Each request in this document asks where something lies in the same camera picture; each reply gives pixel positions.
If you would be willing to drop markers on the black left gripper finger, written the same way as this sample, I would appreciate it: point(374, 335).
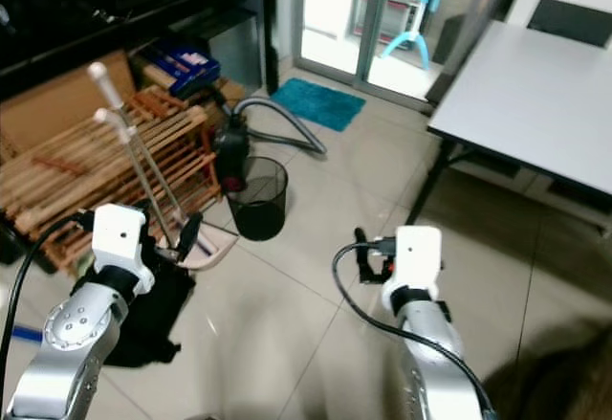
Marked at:
point(191, 232)

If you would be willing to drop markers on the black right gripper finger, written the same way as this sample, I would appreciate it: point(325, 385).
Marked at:
point(360, 253)

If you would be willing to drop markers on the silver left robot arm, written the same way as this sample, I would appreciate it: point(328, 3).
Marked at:
point(72, 329)

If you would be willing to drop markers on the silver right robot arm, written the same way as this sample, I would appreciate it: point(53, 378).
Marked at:
point(430, 343)

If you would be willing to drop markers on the teal floor mat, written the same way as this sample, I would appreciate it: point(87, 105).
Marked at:
point(317, 104)

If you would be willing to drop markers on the dark brown fuzzy pillow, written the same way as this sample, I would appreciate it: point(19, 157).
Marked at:
point(559, 377)

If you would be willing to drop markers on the pale pink dustpan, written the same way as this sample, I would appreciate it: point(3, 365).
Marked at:
point(215, 248)

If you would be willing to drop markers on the black bag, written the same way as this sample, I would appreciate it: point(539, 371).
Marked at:
point(163, 320)

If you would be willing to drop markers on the folded wooden slat rack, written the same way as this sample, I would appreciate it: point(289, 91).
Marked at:
point(76, 176)

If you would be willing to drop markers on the blue printed box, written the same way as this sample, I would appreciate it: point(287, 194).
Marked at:
point(186, 66)

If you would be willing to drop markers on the brown cardboard sheet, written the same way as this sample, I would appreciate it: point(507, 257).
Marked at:
point(57, 104)

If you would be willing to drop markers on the grey table black legs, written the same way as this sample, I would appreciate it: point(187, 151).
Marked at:
point(526, 104)

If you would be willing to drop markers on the light blue stand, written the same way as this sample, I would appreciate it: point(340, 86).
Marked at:
point(413, 30)

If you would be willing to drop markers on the black shelf unit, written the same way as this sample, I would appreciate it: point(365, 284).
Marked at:
point(96, 13)

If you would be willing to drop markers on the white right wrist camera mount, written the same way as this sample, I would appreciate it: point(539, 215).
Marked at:
point(413, 253)

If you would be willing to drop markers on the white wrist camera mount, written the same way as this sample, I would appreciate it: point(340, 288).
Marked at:
point(120, 233)
point(413, 253)

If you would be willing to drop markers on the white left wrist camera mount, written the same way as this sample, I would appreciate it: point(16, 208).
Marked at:
point(120, 233)

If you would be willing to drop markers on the grey sliding door frame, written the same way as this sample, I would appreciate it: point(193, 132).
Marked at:
point(373, 18)

